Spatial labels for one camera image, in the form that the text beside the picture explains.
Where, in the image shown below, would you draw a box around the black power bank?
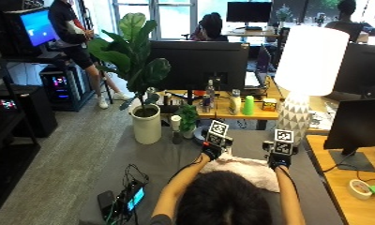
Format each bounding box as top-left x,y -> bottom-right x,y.
96,190 -> 116,218

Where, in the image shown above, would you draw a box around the green plastic cup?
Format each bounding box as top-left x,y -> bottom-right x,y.
241,95 -> 256,116

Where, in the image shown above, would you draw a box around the white bottle with grey cap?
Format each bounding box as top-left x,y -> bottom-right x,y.
227,88 -> 243,116

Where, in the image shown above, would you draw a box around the large black computer monitor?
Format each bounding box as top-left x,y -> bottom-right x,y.
148,39 -> 251,93

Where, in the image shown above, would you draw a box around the small white and black bottle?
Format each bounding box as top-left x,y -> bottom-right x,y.
169,114 -> 184,145

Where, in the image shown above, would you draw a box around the black cables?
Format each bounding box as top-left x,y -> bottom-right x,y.
121,163 -> 149,188

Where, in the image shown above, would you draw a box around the monitor with blue screen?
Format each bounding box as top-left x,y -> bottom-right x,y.
4,7 -> 60,57

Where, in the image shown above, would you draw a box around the small green potted plant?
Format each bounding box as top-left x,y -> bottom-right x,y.
176,103 -> 200,140

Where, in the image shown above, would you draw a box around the person's right hand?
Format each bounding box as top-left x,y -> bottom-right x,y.
266,149 -> 293,171

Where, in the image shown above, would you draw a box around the white marker cube on left glove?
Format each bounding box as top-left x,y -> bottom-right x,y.
205,119 -> 231,147

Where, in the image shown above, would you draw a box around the grey table cloth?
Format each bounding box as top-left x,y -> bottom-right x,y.
76,126 -> 345,225

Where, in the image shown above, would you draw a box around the black shelf rack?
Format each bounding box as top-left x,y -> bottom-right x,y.
0,55 -> 43,214

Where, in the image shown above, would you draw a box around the person's left hand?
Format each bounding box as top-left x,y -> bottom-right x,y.
200,141 -> 227,162

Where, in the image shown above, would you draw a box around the roll of white tape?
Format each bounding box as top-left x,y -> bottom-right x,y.
346,178 -> 373,201

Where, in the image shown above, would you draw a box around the white marker cube on glove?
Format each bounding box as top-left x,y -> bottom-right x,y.
205,119 -> 231,147
270,128 -> 296,156

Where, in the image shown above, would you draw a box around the white cylindrical plant pot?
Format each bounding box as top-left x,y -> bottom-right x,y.
128,103 -> 164,145

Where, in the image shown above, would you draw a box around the the person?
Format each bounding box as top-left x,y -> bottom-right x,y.
148,170 -> 276,225

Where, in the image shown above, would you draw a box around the white table lamp shade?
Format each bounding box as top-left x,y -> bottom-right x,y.
273,25 -> 350,98

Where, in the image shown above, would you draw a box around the yellow box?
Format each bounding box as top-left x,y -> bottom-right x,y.
261,97 -> 278,113

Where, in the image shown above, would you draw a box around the black device with lit screen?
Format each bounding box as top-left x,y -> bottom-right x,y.
116,180 -> 148,217

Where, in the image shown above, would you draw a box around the white grey patterned lamp base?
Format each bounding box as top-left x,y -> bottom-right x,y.
276,92 -> 313,147

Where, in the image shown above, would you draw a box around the white fluffy towel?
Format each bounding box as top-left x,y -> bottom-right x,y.
199,153 -> 281,193

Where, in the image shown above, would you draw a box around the large green leafy plant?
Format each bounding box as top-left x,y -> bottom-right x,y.
87,12 -> 172,111

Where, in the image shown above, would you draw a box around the black computer tower with lights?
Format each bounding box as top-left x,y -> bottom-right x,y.
39,64 -> 92,113

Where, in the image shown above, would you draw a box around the white marker cube on right glove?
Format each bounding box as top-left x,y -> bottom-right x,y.
270,128 -> 296,156

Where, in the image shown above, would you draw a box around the clear water bottle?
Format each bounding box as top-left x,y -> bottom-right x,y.
205,79 -> 216,109

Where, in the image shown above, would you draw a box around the wooden desk with monitor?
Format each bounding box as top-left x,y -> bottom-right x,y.
305,134 -> 375,225

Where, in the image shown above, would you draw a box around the black monitor on wooden desk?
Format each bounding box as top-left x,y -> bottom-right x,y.
322,98 -> 375,173

